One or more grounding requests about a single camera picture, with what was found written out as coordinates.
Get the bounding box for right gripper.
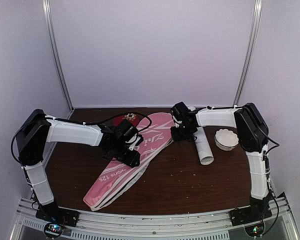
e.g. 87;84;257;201
170;123;194;142

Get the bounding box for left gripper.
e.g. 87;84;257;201
111;139;141;168

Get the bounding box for pink racket bag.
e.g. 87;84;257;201
83;112;175;211

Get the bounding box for white shuttlecock tube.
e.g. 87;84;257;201
193;126;214;166

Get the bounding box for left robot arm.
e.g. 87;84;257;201
10;109;143;222

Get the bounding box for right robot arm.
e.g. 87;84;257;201
170;101;270;221

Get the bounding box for red floral dish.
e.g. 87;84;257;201
112;112;140;127

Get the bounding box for white scalloped bowl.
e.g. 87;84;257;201
214;129;239;151

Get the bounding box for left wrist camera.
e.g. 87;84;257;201
126;134;144;151

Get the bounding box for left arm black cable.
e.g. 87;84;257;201
11;112;153;163

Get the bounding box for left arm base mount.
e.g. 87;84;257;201
35;200;80;240

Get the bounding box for front aluminium rail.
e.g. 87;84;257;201
8;196;300;240

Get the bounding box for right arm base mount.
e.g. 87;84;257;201
229;196;272;238

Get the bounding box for right aluminium corner post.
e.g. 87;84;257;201
232;0;263;106

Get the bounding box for aluminium corner post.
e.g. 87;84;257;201
42;0;74;112
232;0;263;106

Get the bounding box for left aluminium corner post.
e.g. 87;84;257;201
42;0;74;112

